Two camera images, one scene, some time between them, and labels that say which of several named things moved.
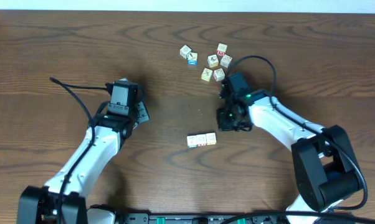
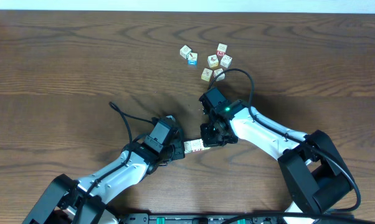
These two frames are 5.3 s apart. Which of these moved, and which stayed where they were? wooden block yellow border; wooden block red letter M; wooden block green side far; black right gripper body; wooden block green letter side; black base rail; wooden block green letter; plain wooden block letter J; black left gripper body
Moved: black right gripper body; black left gripper body; wooden block green letter
Stayed: wooden block red letter M; wooden block green side far; wooden block green letter side; wooden block yellow border; plain wooden block letter J; black base rail
